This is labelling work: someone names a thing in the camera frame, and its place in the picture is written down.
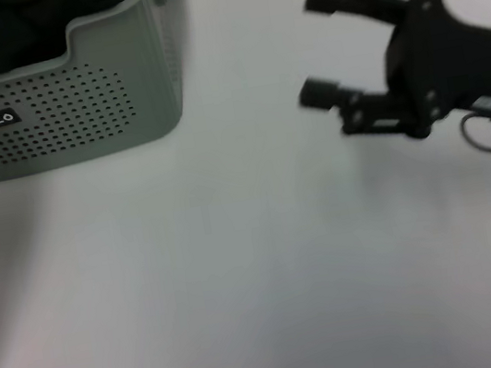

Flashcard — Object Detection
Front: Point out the green perforated plastic storage box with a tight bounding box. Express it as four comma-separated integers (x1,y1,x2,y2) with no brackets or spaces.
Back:
0,0,198,183

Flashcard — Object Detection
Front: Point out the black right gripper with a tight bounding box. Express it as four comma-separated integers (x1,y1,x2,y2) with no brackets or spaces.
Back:
281,0,491,157

